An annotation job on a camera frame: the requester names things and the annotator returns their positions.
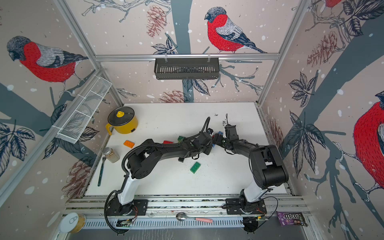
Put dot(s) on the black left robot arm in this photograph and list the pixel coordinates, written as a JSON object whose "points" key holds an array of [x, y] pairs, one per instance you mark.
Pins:
{"points": [[139, 162]]}

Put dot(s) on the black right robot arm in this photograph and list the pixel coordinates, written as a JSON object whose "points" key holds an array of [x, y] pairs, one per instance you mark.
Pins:
{"points": [[265, 163]]}

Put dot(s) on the black hanging wire basket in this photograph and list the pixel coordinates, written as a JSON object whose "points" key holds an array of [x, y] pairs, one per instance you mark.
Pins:
{"points": [[187, 69]]}

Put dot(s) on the small glass spice jar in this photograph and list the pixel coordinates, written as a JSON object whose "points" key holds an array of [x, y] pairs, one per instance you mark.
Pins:
{"points": [[111, 155]]}

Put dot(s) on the orange lego brick far left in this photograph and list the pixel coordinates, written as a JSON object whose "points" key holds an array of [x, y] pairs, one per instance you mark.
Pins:
{"points": [[129, 144]]}

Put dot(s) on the spoon with pink handle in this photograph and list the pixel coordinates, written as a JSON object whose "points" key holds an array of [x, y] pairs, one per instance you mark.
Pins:
{"points": [[183, 216]]}

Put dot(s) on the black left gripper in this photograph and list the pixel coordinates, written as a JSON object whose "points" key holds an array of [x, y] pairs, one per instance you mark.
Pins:
{"points": [[210, 149]]}

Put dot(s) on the purple candy packet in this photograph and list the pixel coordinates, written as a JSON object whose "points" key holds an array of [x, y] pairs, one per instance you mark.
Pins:
{"points": [[290, 219]]}

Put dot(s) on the yellow pot with black lid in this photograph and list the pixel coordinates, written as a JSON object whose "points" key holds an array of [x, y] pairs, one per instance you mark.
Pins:
{"points": [[123, 120]]}

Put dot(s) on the dark green lego brick top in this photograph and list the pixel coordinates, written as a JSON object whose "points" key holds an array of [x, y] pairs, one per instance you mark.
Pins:
{"points": [[180, 139]]}

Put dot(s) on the white wire mesh shelf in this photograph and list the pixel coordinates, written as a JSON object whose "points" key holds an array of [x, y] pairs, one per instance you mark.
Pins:
{"points": [[86, 105]]}

